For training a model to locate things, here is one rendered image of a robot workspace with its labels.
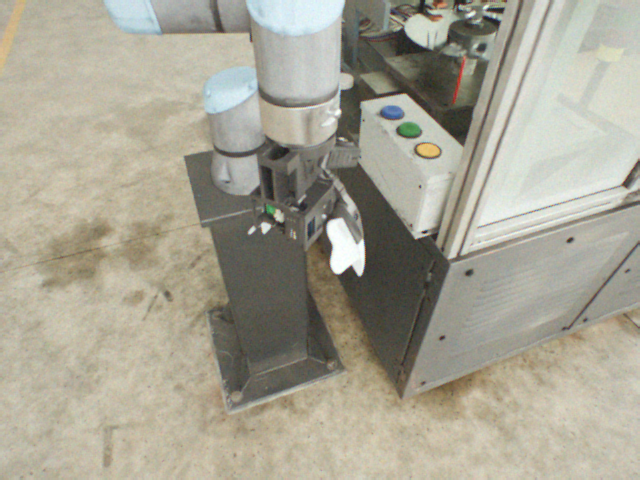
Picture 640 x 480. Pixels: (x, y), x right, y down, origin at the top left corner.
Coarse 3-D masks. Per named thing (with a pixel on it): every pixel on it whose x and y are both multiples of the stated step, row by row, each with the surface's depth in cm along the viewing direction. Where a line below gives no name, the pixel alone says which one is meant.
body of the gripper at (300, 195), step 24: (264, 168) 41; (288, 168) 39; (312, 168) 44; (264, 192) 43; (288, 192) 44; (312, 192) 44; (336, 192) 47; (264, 216) 47; (288, 216) 44; (312, 216) 43; (288, 240) 46; (312, 240) 46
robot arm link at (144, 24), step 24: (120, 0) 38; (144, 0) 38; (168, 0) 38; (192, 0) 38; (216, 0) 38; (120, 24) 40; (144, 24) 40; (168, 24) 40; (192, 24) 40; (216, 24) 40
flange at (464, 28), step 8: (456, 24) 102; (464, 24) 101; (472, 24) 99; (480, 24) 99; (488, 24) 102; (456, 32) 99; (464, 32) 99; (472, 32) 99; (480, 32) 99; (488, 32) 99
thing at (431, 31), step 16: (416, 16) 109; (432, 16) 109; (448, 16) 109; (464, 16) 109; (496, 16) 109; (416, 32) 101; (432, 32) 101; (448, 32) 101; (496, 32) 101; (432, 48) 95; (448, 48) 95; (464, 48) 95; (480, 48) 95
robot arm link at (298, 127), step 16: (336, 96) 38; (272, 112) 37; (288, 112) 36; (304, 112) 36; (320, 112) 37; (336, 112) 38; (272, 128) 38; (288, 128) 37; (304, 128) 37; (320, 128) 38; (288, 144) 39; (304, 144) 38
